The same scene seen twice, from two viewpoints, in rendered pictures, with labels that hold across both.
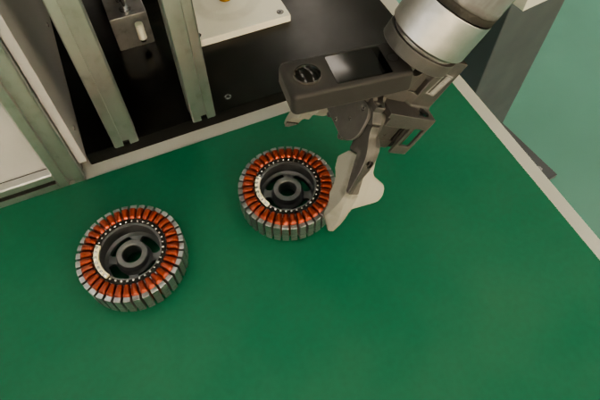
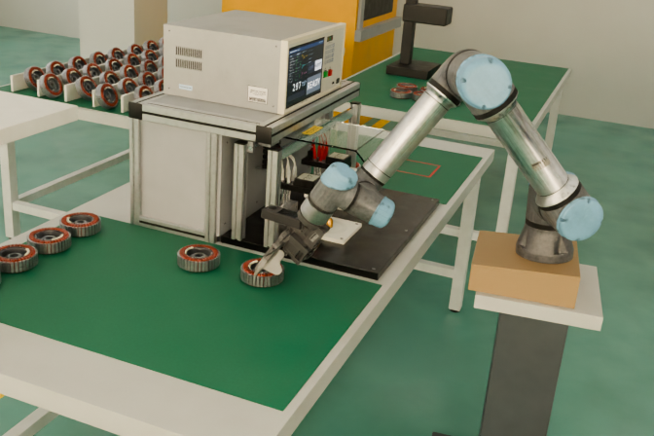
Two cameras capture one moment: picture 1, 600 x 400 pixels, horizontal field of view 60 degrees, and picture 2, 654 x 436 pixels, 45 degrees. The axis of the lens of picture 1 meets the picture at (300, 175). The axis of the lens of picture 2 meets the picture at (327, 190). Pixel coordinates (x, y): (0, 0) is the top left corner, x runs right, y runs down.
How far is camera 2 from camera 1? 170 cm
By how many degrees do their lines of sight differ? 49
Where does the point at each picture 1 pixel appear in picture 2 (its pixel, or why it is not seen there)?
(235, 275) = (219, 280)
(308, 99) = (265, 212)
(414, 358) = (236, 320)
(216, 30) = not seen: hidden behind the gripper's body
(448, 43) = (306, 209)
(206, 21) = not seen: hidden behind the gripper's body
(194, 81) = (270, 226)
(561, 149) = not seen: outside the picture
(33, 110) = (212, 199)
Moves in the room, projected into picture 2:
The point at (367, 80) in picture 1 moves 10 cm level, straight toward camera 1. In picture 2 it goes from (284, 215) to (248, 222)
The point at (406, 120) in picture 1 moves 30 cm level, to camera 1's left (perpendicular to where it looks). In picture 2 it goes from (296, 242) to (221, 204)
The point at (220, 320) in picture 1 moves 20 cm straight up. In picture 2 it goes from (200, 284) to (201, 210)
